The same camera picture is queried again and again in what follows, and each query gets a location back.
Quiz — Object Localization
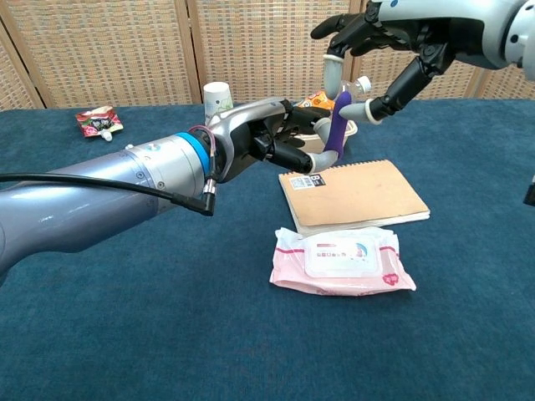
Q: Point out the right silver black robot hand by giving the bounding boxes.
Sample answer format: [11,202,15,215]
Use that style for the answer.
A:
[310,0,519,126]

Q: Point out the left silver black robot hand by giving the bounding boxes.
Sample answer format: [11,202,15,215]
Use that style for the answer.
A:
[206,96,340,185]

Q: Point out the white paper cup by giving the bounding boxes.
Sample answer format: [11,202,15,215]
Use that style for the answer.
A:
[202,82,233,126]

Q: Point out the white rectangular food tray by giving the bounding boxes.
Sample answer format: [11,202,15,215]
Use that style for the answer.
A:
[298,119,359,154]

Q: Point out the orange snack packet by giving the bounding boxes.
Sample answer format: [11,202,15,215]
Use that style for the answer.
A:
[301,89,338,112]

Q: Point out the clear plastic bottle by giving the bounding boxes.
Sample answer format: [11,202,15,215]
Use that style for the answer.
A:
[340,75,373,104]

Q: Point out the brown spiral notebook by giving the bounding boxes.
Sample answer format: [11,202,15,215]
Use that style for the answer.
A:
[278,158,431,235]

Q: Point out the woven bamboo folding screen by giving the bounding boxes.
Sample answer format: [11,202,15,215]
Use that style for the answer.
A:
[0,0,535,110]

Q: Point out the red spouted drink pouch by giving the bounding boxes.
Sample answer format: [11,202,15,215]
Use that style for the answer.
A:
[74,105,125,142]

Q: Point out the blue carpet table mat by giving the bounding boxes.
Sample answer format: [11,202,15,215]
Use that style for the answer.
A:
[0,98,535,401]

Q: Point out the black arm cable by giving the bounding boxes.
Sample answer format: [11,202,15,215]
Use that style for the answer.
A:
[0,173,217,217]

